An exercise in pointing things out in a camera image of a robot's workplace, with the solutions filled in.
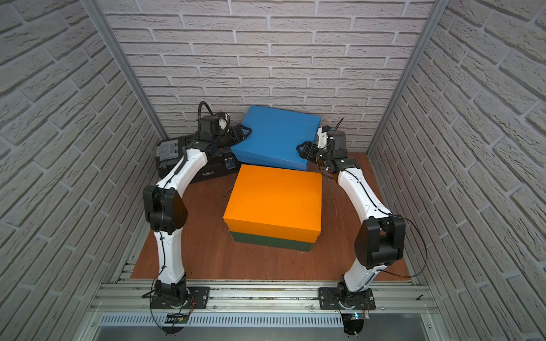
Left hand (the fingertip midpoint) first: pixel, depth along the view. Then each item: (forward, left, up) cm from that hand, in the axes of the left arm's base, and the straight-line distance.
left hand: (253, 129), depth 89 cm
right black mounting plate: (-59, -32, -27) cm, 72 cm away
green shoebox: (-42, -8, -20) cm, 47 cm away
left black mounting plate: (-59, +17, -29) cm, 68 cm away
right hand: (-10, -22, -1) cm, 24 cm away
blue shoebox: (-3, -10, 0) cm, 10 cm away
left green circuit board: (-64, +24, -32) cm, 75 cm away
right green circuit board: (-64, -35, -29) cm, 79 cm away
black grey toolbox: (-2, +39, -12) cm, 41 cm away
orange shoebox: (-30, -10, -10) cm, 33 cm away
